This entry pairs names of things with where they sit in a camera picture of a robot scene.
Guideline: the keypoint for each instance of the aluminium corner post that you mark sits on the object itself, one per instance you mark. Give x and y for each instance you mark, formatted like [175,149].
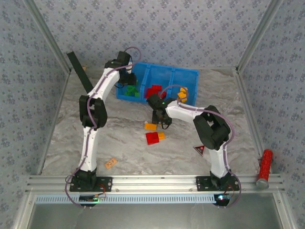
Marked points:
[258,35]
[48,35]

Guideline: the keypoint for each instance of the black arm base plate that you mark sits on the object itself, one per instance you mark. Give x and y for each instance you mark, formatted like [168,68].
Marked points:
[202,183]
[104,183]

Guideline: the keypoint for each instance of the grey metal shelf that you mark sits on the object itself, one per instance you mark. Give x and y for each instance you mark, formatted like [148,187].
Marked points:
[155,217]

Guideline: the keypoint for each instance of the blue three-compartment container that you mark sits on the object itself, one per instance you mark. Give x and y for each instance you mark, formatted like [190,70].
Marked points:
[183,76]

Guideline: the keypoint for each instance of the black triangular red-light device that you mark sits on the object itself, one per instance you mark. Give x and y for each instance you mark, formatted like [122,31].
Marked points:
[199,150]

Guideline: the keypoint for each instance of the small orange brick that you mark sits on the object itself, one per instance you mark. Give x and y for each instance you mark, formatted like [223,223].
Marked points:
[110,163]

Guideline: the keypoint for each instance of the aluminium side rail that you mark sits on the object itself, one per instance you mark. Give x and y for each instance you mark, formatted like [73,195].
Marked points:
[54,119]
[245,100]

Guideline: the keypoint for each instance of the black flat strip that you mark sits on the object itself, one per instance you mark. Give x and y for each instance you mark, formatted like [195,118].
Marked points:
[77,69]

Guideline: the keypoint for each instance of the yellow lego brick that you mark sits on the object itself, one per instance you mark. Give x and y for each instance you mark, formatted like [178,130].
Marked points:
[183,100]
[161,136]
[183,90]
[181,95]

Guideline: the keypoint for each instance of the orange lego brick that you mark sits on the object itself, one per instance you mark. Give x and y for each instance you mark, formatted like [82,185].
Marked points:
[150,126]

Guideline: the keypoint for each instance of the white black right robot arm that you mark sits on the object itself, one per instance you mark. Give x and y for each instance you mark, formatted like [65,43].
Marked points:
[186,112]

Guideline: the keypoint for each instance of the aluminium front rail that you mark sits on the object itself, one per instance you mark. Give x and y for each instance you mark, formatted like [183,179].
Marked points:
[155,183]

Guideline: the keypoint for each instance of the red glitter cylinder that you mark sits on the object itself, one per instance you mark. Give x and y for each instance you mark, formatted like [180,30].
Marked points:
[265,167]

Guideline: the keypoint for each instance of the small circuit board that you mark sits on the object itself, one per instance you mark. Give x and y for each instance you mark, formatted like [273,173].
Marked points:
[221,199]
[89,198]

